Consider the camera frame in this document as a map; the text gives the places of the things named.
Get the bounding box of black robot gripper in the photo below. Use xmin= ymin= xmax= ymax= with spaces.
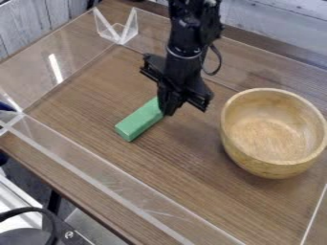
xmin=140 ymin=50 xmax=213 ymax=116

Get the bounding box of green rectangular block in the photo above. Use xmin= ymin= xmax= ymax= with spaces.
xmin=115 ymin=98 xmax=164 ymax=142

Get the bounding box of brown wooden bowl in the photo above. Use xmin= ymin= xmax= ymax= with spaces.
xmin=220 ymin=88 xmax=327 ymax=179

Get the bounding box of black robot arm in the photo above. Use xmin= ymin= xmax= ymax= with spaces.
xmin=140 ymin=0 xmax=223 ymax=116

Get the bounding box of clear acrylic front barrier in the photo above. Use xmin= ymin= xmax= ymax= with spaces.
xmin=0 ymin=95 xmax=244 ymax=245

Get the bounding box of black table leg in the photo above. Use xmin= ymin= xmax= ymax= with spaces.
xmin=47 ymin=190 xmax=61 ymax=214

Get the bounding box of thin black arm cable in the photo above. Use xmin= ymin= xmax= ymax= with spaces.
xmin=200 ymin=44 xmax=223 ymax=77

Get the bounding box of clear acrylic corner bracket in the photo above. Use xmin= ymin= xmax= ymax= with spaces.
xmin=92 ymin=8 xmax=137 ymax=45

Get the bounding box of grey metal base plate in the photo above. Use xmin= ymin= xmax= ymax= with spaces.
xmin=51 ymin=218 xmax=95 ymax=245

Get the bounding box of black cable loop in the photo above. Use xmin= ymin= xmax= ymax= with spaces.
xmin=0 ymin=206 xmax=60 ymax=245

